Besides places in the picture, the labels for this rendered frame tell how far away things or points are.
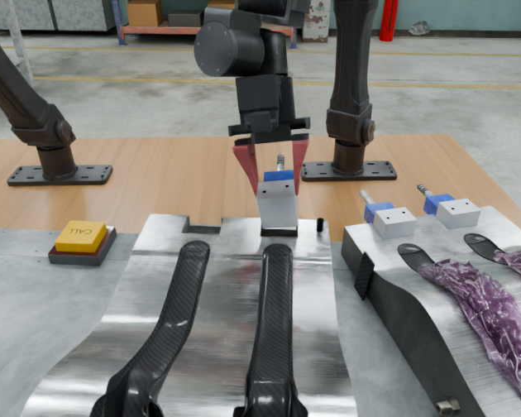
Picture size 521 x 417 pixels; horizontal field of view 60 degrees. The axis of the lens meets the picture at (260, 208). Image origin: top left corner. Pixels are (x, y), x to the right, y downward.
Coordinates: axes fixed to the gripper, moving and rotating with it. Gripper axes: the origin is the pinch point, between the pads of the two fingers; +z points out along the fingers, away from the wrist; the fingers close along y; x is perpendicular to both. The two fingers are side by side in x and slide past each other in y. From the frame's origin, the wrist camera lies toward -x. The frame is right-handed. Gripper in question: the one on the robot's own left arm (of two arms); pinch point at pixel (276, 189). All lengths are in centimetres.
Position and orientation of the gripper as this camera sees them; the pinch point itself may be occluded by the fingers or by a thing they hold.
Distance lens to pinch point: 60.1
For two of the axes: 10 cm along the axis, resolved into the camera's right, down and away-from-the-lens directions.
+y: 9.9, -0.7, -1.4
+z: 1.0, 9.7, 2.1
